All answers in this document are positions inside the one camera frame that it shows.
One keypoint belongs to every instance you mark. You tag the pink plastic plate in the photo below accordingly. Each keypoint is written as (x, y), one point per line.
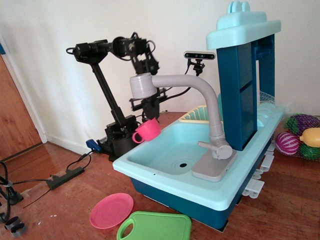
(111, 211)

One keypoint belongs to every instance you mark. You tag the grey toy faucet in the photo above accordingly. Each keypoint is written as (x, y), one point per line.
(219, 157)

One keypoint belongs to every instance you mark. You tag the teal toy sink unit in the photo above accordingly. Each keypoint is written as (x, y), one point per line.
(161, 169)

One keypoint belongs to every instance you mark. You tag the green plastic cutting board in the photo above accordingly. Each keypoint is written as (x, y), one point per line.
(144, 225)

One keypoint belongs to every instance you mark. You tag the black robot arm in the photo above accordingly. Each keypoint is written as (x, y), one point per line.
(118, 140)

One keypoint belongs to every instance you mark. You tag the yellow dish rack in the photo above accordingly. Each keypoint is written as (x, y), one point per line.
(198, 115)

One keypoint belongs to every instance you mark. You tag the netted toy vegetables bag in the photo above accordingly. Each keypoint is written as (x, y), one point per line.
(296, 124)

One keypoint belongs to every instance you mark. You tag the white plastic clips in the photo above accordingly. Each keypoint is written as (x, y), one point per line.
(255, 184)

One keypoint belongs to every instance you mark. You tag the yellow toy lemon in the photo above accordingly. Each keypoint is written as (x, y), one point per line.
(311, 137)

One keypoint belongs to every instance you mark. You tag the wooden door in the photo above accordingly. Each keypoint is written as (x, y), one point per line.
(17, 130)

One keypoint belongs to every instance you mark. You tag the black power strip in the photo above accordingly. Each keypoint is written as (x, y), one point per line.
(57, 181)

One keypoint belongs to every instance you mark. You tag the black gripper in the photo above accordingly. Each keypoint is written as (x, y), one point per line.
(150, 105)

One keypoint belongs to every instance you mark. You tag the pink toy cup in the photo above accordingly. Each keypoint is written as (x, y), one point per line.
(147, 131)

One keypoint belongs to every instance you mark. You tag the grey depth camera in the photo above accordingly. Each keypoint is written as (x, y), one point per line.
(199, 55)

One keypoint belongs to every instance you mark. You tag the purple striped toy vegetable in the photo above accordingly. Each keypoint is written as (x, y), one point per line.
(287, 143)

